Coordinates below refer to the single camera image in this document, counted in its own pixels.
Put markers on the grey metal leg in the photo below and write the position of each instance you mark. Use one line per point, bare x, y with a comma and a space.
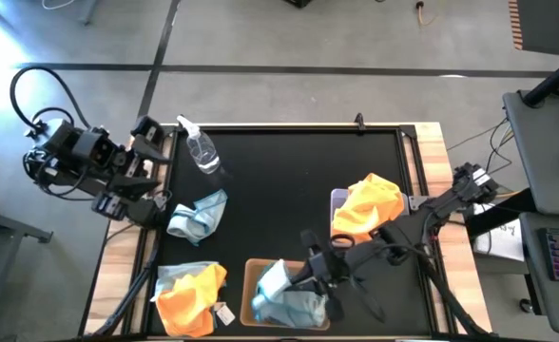
88, 12

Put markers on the light blue microfiber towel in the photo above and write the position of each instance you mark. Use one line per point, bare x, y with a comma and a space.
170, 273
298, 309
272, 282
194, 221

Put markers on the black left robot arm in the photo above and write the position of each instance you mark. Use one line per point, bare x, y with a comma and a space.
70, 147

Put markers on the black floor box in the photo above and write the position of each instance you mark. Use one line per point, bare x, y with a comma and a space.
298, 3

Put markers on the black caster wheel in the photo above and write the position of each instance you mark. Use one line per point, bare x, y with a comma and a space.
526, 305

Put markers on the black table clamp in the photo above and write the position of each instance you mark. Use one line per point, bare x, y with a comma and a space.
359, 121

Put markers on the brown plastic basket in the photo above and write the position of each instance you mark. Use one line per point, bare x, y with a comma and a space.
250, 285

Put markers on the grey desk surface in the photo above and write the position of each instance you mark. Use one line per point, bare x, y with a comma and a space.
536, 152

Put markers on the black metal stand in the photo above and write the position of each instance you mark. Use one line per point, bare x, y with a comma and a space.
4, 228

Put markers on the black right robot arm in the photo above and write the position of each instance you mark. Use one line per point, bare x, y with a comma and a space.
417, 223

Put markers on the wooden table with black frame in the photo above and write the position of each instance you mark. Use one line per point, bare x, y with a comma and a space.
465, 285

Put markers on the black diagonal frame strut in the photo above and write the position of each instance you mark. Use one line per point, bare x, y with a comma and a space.
132, 290
450, 304

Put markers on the black mat with striped edge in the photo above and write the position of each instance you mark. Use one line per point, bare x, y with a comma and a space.
545, 24

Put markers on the black monitor pole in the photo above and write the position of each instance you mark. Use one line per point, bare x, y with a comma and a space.
550, 81

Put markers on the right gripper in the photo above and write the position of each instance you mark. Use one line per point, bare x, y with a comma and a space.
334, 266

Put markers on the white paper box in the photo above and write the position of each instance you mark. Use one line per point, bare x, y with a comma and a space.
503, 242

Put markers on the clear spray bottle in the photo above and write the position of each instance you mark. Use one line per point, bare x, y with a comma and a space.
203, 152

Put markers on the black table mat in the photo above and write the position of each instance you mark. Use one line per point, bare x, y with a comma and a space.
284, 190

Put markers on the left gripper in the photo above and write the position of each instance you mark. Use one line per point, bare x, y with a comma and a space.
127, 161

